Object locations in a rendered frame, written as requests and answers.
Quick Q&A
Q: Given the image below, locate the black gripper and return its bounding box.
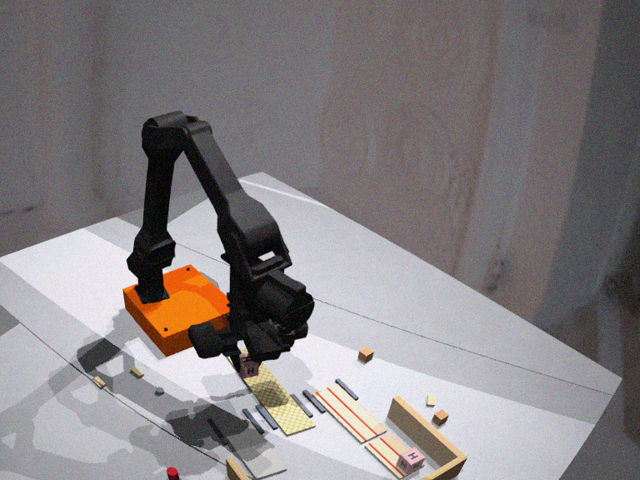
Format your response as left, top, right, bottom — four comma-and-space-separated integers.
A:
188, 292, 308, 373

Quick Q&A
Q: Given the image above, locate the red cylinder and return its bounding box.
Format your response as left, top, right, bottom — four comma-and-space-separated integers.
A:
167, 467, 179, 480

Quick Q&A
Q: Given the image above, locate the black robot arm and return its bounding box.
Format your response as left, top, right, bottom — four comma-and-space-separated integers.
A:
126, 110, 315, 363

